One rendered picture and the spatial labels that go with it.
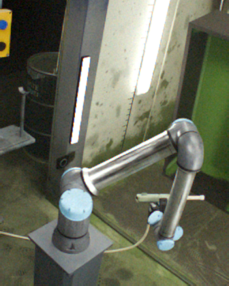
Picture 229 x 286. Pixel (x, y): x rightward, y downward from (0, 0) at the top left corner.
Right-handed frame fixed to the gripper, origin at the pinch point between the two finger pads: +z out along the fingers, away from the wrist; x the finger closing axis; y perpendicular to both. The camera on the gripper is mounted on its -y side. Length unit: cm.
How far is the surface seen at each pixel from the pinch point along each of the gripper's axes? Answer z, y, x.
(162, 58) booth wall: 84, -85, 26
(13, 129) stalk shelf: 33, -33, -89
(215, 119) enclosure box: 25, -52, 49
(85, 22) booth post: 23, -104, -54
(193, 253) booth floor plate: 1, 47, 44
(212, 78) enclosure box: 22, -81, 38
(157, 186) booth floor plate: 78, 28, 41
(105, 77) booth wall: 48, -69, -30
